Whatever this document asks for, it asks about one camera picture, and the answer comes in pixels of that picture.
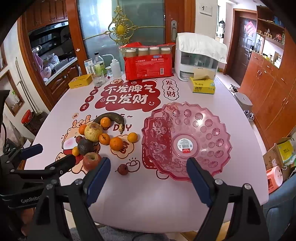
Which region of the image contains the small kumquat orange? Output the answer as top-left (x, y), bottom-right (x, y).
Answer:
top-left (72, 146), bottom-right (80, 157)

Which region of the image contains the dark avocado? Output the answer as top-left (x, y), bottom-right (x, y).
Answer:
top-left (77, 138), bottom-right (94, 156)

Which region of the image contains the red apple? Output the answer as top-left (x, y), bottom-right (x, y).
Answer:
top-left (83, 152), bottom-right (101, 172)

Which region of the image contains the yellow brown pear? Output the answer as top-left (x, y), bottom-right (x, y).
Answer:
top-left (84, 122), bottom-right (103, 143)

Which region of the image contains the mandarin with stem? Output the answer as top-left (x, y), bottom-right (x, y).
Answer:
top-left (99, 133), bottom-right (110, 146)

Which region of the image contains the large orange mandarin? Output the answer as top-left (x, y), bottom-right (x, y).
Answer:
top-left (109, 137), bottom-right (123, 151)

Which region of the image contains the small red hawthorn fruit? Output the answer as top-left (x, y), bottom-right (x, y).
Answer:
top-left (116, 164), bottom-right (129, 176)

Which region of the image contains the overripe black banana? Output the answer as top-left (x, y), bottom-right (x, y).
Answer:
top-left (93, 112), bottom-right (125, 134)

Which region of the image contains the pink plastic fruit plate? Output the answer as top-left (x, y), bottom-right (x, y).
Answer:
top-left (142, 102), bottom-right (232, 181)

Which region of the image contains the small dark red fruit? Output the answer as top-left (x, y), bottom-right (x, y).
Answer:
top-left (75, 136), bottom-right (83, 143)

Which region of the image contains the pink plastic stool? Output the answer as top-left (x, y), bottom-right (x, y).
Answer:
top-left (266, 166), bottom-right (283, 194)

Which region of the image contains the cardboard box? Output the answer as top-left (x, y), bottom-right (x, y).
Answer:
top-left (263, 137), bottom-right (295, 182)

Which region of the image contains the yellow flat box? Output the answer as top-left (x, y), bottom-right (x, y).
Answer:
top-left (68, 74), bottom-right (92, 89)

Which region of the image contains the clear drinking glass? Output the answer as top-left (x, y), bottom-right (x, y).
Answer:
top-left (92, 70), bottom-right (106, 87)

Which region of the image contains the clear plastic bottle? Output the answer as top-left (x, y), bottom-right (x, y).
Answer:
top-left (93, 52), bottom-right (107, 77)

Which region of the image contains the white squeeze bottle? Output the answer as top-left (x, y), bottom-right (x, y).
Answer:
top-left (103, 54), bottom-right (122, 78)

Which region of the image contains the white round stool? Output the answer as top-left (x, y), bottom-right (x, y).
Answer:
top-left (234, 92), bottom-right (253, 111)

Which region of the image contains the red snack package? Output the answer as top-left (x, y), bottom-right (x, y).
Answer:
top-left (119, 42), bottom-right (175, 81)

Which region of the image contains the yellow tissue box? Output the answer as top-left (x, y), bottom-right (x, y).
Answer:
top-left (188, 71), bottom-right (216, 94)

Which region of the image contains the white rice dispenser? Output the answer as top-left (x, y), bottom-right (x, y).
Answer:
top-left (175, 45), bottom-right (219, 81)

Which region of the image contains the white cloth cover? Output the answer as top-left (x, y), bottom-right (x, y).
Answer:
top-left (176, 32), bottom-right (227, 64)

